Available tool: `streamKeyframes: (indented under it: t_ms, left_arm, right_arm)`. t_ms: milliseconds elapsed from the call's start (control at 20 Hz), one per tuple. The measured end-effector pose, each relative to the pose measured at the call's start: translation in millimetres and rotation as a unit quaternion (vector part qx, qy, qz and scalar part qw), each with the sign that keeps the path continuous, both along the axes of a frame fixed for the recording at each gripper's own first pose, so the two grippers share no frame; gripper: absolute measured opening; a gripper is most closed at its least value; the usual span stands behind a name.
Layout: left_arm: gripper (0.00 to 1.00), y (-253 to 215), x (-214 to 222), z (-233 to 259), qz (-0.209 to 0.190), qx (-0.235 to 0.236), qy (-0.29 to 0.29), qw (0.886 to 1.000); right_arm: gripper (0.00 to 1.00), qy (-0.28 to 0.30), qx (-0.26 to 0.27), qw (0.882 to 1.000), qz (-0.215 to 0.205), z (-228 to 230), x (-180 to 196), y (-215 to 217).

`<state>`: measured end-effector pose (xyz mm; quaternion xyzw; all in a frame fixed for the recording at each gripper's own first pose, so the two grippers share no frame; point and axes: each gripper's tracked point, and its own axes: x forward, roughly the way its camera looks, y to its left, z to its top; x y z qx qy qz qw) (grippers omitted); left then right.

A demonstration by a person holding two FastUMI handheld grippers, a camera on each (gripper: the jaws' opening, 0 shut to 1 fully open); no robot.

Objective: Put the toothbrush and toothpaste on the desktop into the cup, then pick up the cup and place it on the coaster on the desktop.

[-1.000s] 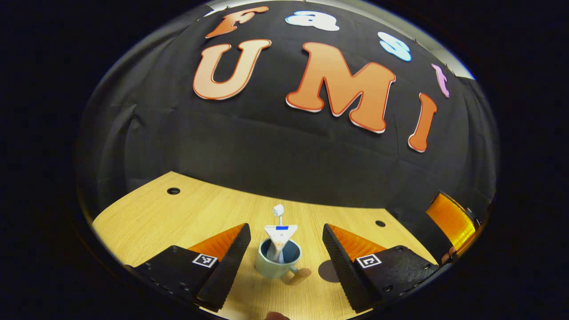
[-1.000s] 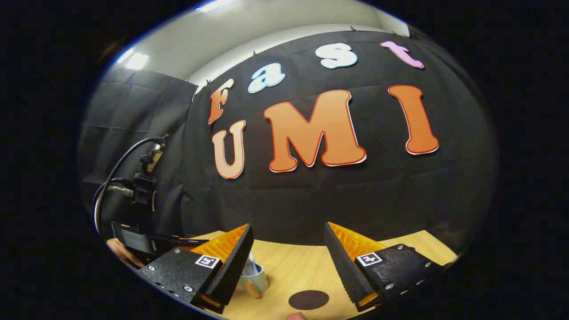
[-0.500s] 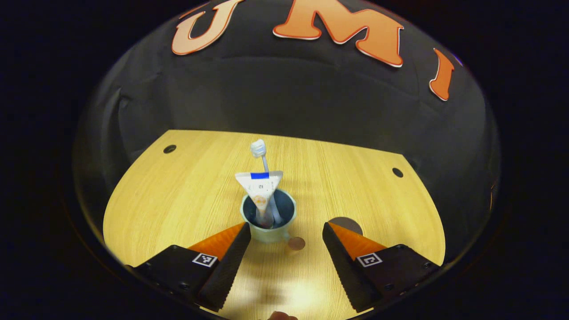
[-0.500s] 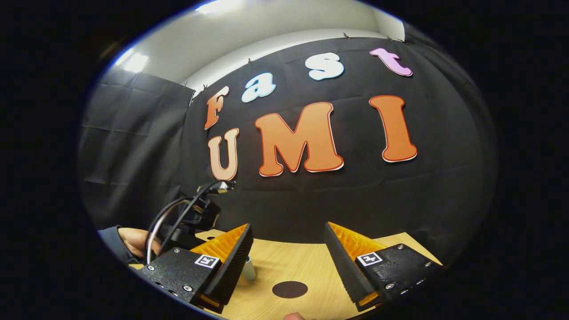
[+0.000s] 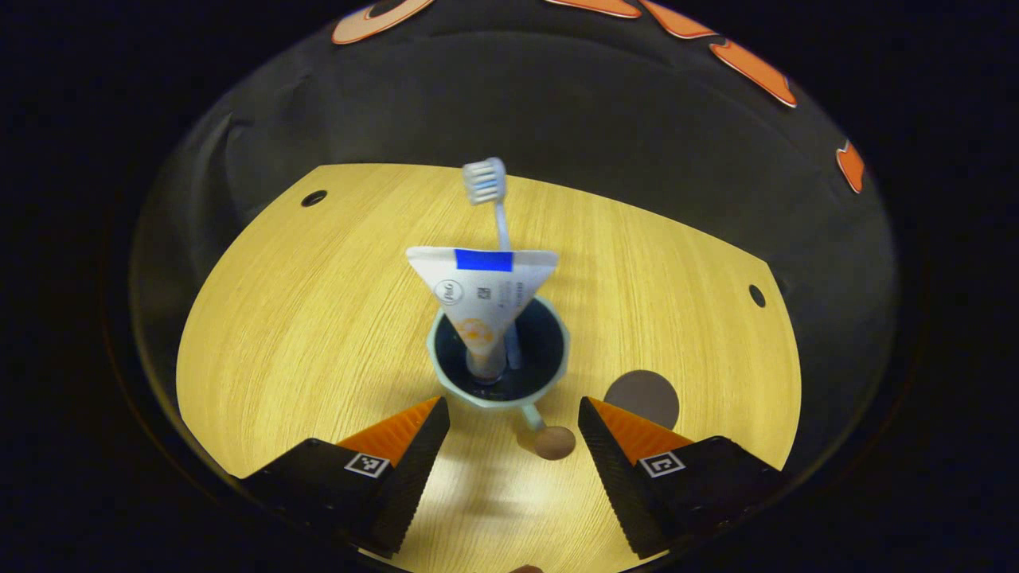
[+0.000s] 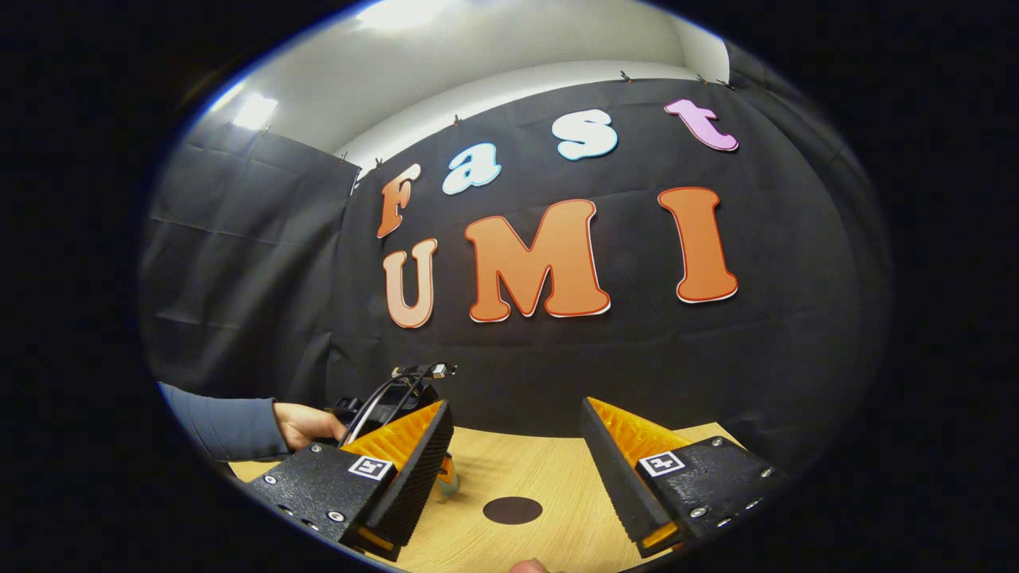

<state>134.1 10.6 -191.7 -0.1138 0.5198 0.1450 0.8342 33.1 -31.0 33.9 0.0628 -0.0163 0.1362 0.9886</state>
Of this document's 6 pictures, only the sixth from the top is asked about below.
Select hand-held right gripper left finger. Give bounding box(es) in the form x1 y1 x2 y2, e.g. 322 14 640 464
243 398 455 562

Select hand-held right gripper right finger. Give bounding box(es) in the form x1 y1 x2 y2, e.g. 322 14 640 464
580 396 791 558

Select dark round coaster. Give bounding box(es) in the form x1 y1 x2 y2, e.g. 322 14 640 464
482 497 544 525

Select wooden desktop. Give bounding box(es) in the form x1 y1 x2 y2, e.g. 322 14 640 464
227 426 749 573

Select black backdrop cloth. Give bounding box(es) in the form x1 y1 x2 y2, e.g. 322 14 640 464
137 60 892 478

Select ceiling light panel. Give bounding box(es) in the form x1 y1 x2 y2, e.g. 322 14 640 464
232 94 279 132
354 0 455 33

